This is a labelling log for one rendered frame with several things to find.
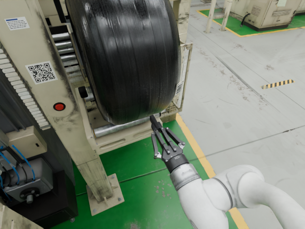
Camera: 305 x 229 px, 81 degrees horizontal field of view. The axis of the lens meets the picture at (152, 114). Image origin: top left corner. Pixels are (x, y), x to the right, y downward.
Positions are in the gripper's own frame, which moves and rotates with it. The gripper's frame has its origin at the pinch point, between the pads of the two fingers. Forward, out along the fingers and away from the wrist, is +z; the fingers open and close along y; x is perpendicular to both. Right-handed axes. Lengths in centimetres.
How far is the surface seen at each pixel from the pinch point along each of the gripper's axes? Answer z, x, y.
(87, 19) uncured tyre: 15.7, -35.8, 15.1
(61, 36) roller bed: 64, -8, 25
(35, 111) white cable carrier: 23.3, -0.9, 42.2
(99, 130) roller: 13.6, 12.1, 21.1
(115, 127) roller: 12.8, 12.6, 13.9
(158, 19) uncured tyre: 11.8, -34.9, -4.1
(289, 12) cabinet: 220, 99, -443
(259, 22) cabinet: 230, 116, -374
